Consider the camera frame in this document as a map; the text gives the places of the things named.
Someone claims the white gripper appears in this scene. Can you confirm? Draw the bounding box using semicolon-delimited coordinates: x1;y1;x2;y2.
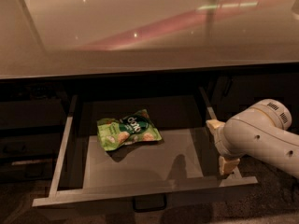
206;119;245;175

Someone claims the dark drawer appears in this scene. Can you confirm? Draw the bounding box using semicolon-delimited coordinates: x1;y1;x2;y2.
0;159;56;183
0;133;61;158
33;88;257;220
0;99;66;130

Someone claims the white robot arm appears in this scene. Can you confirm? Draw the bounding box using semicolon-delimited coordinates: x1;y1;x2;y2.
206;99;299;178

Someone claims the dark cabinet door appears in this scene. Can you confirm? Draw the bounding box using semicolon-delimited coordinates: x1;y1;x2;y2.
210;73;299;134

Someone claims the green snack packet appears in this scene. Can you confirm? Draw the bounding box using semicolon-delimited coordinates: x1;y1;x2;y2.
97;109;162;151

